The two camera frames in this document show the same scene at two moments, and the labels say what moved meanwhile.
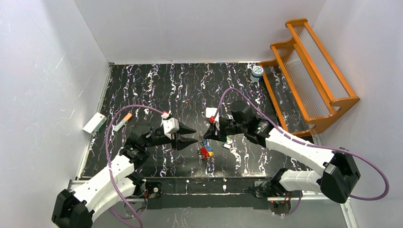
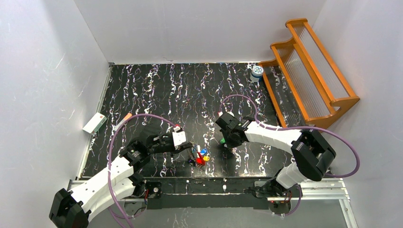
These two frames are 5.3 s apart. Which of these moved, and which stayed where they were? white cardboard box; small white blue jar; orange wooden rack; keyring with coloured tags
Moved: keyring with coloured tags
Stayed: orange wooden rack; white cardboard box; small white blue jar
